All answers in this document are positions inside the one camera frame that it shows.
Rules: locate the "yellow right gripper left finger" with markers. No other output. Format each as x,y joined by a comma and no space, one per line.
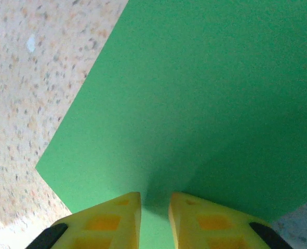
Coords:
104,225

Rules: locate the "green paper sheet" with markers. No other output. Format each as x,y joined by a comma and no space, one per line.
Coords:
194,90

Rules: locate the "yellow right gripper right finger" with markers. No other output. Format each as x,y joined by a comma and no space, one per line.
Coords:
215,228

